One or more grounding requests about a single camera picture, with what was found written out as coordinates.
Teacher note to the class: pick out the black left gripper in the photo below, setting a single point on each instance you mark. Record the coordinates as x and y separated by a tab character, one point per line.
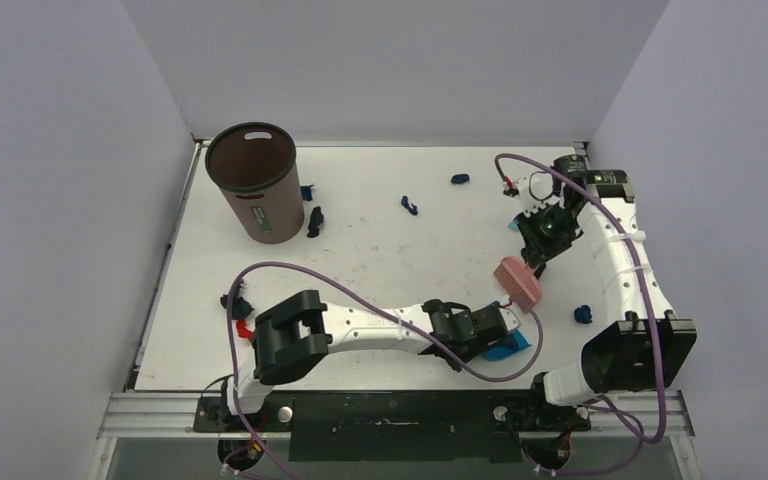
477	351

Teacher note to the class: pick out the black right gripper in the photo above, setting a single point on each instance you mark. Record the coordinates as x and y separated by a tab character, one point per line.
537	249

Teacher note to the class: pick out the blue dustpan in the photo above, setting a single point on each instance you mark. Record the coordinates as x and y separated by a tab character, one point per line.
514	343

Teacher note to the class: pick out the pink hand brush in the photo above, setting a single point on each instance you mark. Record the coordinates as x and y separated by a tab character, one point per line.
519	281

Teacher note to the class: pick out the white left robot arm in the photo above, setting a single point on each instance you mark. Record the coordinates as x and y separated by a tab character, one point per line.
290	339

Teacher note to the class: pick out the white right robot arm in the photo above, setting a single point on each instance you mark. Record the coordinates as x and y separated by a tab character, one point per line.
643	343

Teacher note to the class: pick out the dark blue scrap far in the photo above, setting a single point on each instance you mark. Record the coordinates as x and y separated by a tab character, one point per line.
459	179

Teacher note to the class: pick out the blue scrap table centre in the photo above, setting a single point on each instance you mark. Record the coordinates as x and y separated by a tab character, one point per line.
409	206

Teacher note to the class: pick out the dark scrap beside bin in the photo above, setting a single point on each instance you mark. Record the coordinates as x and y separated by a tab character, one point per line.
316	221

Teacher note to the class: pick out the blue scrap behind bin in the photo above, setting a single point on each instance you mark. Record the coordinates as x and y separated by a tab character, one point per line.
307	192

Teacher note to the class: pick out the red paper scrap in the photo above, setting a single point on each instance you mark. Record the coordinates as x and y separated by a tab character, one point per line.
242	330

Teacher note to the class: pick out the black scrap left edge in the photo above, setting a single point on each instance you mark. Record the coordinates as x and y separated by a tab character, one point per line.
234	304

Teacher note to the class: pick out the brown waste bin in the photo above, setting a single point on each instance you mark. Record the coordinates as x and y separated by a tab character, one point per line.
254	165

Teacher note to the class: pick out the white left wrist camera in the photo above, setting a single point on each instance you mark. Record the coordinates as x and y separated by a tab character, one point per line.
510	318

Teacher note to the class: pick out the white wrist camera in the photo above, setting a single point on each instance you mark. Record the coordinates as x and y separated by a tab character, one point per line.
510	318
533	192

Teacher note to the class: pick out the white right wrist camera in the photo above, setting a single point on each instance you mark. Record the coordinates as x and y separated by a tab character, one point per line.
533	192

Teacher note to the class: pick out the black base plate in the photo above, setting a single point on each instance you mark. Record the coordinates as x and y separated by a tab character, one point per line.
414	425

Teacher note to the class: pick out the aluminium front rail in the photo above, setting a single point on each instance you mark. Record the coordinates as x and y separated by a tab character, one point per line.
172	415

